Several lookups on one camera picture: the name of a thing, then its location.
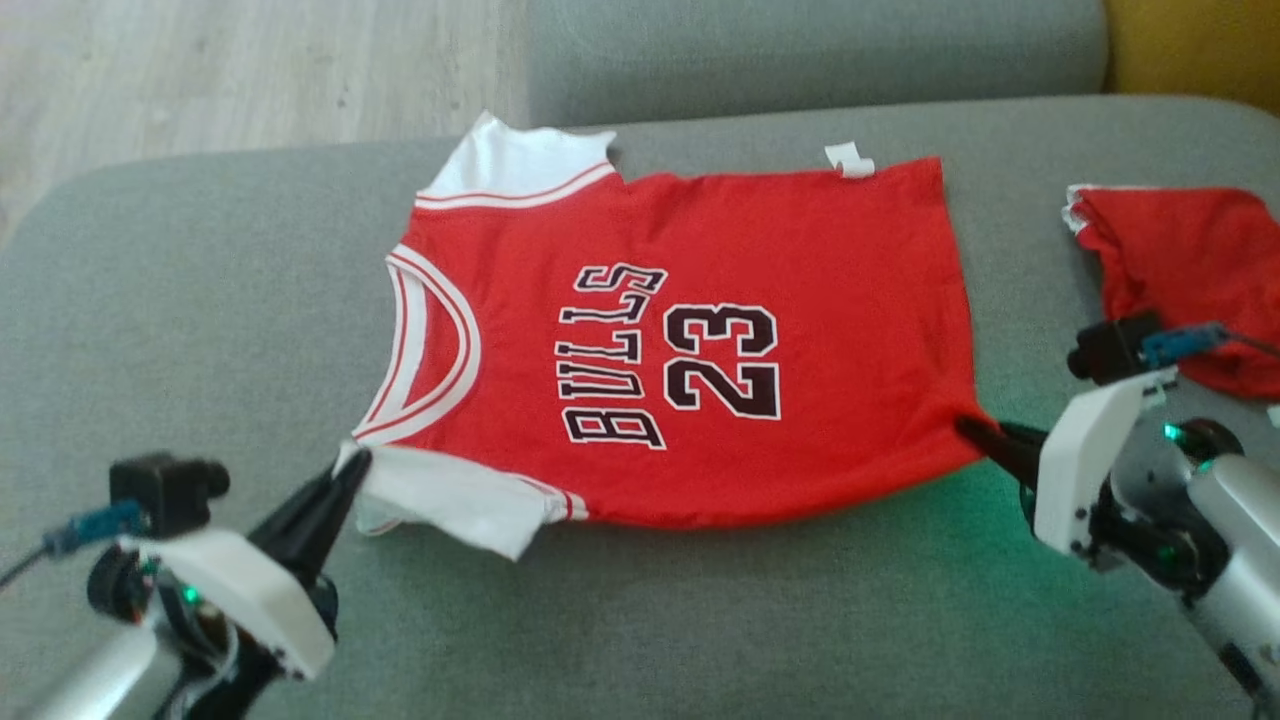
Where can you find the red Bulls jersey white sleeves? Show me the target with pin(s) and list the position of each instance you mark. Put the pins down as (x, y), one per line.
(800, 300)

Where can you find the small grey sofa cushion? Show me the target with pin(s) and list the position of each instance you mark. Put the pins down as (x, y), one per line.
(800, 50)

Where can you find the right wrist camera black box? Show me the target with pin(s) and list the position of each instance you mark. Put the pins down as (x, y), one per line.
(1110, 350)

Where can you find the large grey sofa seat cushion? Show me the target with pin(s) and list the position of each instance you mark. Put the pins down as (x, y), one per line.
(700, 620)

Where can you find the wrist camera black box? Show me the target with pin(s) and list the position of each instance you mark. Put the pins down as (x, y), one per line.
(165, 490)
(1110, 350)

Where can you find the red shorts with white stripes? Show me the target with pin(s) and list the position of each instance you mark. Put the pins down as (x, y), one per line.
(1190, 260)

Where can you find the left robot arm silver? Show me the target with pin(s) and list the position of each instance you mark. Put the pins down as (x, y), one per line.
(90, 680)

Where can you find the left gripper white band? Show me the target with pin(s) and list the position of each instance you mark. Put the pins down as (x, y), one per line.
(250, 590)

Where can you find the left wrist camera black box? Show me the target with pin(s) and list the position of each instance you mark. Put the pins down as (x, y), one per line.
(165, 490)

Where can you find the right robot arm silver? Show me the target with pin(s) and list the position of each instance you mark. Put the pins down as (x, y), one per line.
(1230, 540)

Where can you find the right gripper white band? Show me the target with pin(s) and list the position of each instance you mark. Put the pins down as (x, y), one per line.
(1085, 460)

